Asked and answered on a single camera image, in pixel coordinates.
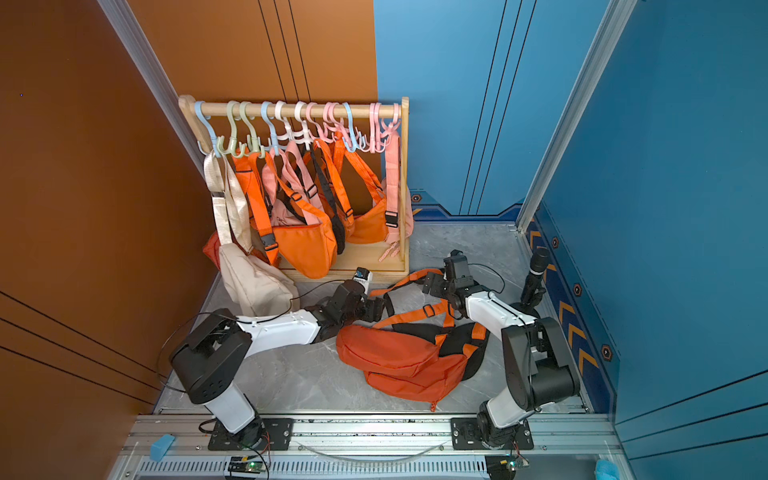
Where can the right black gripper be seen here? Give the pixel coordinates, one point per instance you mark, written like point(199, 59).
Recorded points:
point(436, 288)

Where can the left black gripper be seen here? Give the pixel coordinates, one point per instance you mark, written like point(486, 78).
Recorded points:
point(375, 308)

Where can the dark orange sling bag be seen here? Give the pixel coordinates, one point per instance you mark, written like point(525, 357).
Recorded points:
point(408, 367)
point(355, 340)

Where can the bright orange sling bag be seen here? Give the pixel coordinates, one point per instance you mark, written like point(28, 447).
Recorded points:
point(312, 250)

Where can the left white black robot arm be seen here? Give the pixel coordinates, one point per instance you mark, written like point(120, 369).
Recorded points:
point(208, 359)

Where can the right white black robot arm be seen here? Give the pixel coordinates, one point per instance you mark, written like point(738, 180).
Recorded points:
point(538, 363)

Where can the beige sling bag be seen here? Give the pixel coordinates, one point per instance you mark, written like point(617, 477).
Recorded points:
point(259, 288)

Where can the pink sling bag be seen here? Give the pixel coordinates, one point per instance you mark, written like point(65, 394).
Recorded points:
point(285, 210)

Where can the green plastic hook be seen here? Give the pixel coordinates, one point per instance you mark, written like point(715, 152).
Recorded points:
point(228, 145)

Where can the blue plastic hook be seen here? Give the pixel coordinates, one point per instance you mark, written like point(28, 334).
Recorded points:
point(204, 120)

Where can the wooden hanging rack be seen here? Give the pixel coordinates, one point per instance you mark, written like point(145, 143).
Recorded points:
point(269, 128)

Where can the black microphone stand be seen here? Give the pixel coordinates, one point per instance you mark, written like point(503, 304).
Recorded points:
point(533, 289)

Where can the green circuit board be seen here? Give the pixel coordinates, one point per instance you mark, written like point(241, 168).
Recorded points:
point(248, 467)

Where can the teal cloth corner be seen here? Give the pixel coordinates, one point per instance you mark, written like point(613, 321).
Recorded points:
point(607, 470)

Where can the blue foam block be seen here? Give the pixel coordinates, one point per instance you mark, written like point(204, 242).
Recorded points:
point(160, 447)

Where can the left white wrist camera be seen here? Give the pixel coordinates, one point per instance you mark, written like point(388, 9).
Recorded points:
point(364, 277)

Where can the light pink strap bag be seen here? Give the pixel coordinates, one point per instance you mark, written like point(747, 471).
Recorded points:
point(394, 222)

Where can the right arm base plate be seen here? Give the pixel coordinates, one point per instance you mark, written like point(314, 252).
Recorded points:
point(478, 434)

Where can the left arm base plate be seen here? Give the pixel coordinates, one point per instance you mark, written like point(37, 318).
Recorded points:
point(262, 434)

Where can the aluminium rail frame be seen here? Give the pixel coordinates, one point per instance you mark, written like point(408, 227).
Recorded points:
point(377, 446)

